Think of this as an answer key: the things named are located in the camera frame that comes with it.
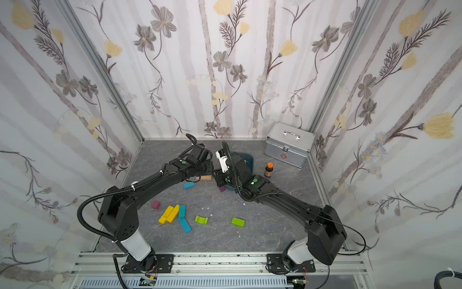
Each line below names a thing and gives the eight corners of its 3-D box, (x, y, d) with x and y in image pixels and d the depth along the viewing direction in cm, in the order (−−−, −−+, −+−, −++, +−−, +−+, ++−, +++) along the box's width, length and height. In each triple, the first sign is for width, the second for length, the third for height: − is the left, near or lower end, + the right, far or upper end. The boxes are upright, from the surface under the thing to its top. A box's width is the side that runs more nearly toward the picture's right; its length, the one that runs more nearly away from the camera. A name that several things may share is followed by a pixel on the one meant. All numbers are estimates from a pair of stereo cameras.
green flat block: (230, 225, 87) (230, 223, 85) (232, 219, 89) (232, 217, 86) (244, 228, 86) (244, 226, 84) (245, 222, 88) (245, 220, 85)
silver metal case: (258, 156, 115) (262, 138, 102) (269, 137, 126) (273, 118, 114) (300, 172, 107) (308, 154, 94) (307, 150, 118) (316, 132, 106)
